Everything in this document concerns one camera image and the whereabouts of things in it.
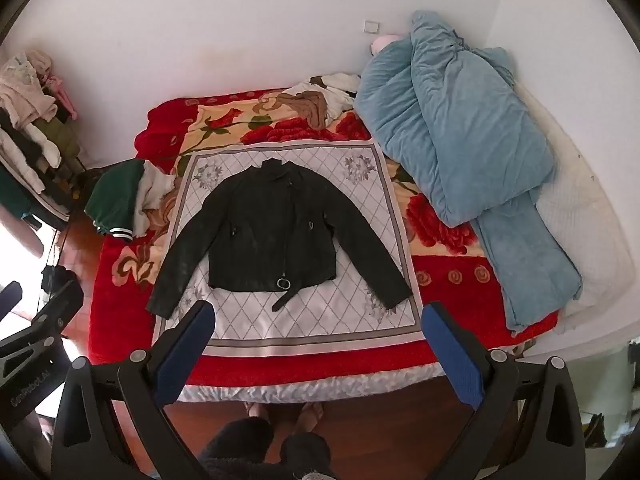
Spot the green and white jacket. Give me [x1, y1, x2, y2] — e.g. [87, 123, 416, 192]
[84, 159, 176, 243]

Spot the white diamond-patterned cloth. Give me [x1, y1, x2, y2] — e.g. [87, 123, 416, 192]
[152, 141, 426, 358]

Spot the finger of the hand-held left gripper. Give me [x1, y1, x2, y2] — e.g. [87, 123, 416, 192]
[0, 282, 24, 319]
[31, 277, 85, 336]

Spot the person's right leg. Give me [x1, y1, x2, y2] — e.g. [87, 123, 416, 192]
[281, 404, 334, 480]

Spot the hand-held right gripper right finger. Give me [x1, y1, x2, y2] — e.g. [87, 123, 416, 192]
[423, 301, 587, 480]

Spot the brown and white garment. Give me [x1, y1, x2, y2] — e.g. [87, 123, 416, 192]
[284, 74, 362, 129]

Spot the stack of folded clothes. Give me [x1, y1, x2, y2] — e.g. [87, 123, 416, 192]
[0, 50, 83, 226]

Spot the white satin bed skirt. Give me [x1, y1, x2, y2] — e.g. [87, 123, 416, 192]
[177, 361, 447, 405]

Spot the black leather jacket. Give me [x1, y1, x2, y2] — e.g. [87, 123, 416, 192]
[146, 158, 414, 320]

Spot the light blue quilt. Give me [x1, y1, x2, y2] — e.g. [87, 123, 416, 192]
[354, 10, 583, 332]

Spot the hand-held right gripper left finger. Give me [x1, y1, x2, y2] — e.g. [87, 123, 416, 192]
[52, 301, 216, 480]

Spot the red floral blanket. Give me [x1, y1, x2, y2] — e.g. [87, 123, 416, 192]
[89, 89, 560, 378]

